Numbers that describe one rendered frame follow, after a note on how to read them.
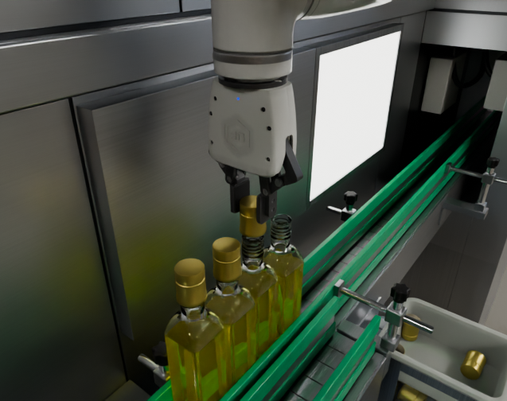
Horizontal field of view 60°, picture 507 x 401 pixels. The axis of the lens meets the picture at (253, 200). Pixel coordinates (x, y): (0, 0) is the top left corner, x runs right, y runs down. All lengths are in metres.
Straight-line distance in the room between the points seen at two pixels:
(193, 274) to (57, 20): 0.29
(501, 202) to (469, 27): 0.53
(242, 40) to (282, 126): 0.10
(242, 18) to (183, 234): 0.34
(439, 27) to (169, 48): 1.03
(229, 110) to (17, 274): 0.30
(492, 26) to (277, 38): 1.04
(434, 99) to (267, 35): 1.23
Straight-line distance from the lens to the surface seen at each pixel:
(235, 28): 0.45
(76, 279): 0.60
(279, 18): 0.45
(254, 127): 0.47
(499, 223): 1.59
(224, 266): 0.53
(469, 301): 1.76
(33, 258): 0.56
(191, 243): 0.68
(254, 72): 0.45
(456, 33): 1.46
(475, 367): 0.95
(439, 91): 1.62
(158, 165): 0.58
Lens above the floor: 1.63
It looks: 29 degrees down
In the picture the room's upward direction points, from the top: straight up
